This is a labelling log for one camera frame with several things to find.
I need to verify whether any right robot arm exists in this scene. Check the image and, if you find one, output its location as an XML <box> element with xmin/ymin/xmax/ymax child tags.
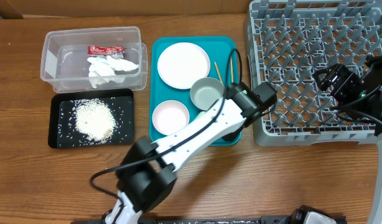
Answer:
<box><xmin>312</xmin><ymin>55</ymin><xmax>382</xmax><ymax>223</ymax></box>

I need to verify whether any black plastic tray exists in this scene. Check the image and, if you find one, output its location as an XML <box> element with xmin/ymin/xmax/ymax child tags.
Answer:
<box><xmin>48</xmin><ymin>88</ymin><xmax>135</xmax><ymax>149</ymax></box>

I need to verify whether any wooden chopstick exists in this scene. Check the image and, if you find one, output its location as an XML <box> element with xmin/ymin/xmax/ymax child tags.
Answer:
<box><xmin>214</xmin><ymin>62</ymin><xmax>223</xmax><ymax>84</ymax></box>
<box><xmin>230</xmin><ymin>56</ymin><xmax>234</xmax><ymax>83</ymax></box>

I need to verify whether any grey dishwasher rack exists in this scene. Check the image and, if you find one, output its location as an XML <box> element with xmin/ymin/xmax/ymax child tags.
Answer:
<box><xmin>244</xmin><ymin>0</ymin><xmax>382</xmax><ymax>146</ymax></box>

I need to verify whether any teal serving tray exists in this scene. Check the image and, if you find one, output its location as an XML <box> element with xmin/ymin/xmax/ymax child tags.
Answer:
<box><xmin>149</xmin><ymin>36</ymin><xmax>239</xmax><ymax>141</ymax></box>

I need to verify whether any grey bowl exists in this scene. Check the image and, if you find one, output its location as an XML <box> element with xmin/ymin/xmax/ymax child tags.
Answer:
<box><xmin>190</xmin><ymin>77</ymin><xmax>225</xmax><ymax>111</ymax></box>

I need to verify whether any white napkin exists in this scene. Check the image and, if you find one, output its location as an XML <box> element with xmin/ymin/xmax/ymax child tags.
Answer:
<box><xmin>87</xmin><ymin>55</ymin><xmax>139</xmax><ymax>88</ymax></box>

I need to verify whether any pile of rice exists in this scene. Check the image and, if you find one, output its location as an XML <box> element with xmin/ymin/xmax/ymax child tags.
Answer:
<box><xmin>57</xmin><ymin>96</ymin><xmax>134</xmax><ymax>148</ymax></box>

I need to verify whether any clear plastic bin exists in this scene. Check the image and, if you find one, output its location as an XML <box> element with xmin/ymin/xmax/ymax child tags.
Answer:
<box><xmin>40</xmin><ymin>26</ymin><xmax>148</xmax><ymax>93</ymax></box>

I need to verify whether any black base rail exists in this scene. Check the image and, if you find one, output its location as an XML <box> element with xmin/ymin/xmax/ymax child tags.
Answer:
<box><xmin>71</xmin><ymin>215</ymin><xmax>347</xmax><ymax>224</ymax></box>

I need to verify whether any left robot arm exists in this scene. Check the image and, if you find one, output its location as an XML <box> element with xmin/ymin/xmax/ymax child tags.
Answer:
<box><xmin>101</xmin><ymin>82</ymin><xmax>277</xmax><ymax>223</ymax></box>

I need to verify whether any large white plate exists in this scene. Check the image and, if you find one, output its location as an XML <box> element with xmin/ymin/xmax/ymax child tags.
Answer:
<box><xmin>157</xmin><ymin>42</ymin><xmax>210</xmax><ymax>90</ymax></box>

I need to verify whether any red snack wrapper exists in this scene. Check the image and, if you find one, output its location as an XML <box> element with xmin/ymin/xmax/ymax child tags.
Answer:
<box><xmin>88</xmin><ymin>45</ymin><xmax>127</xmax><ymax>58</ymax></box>

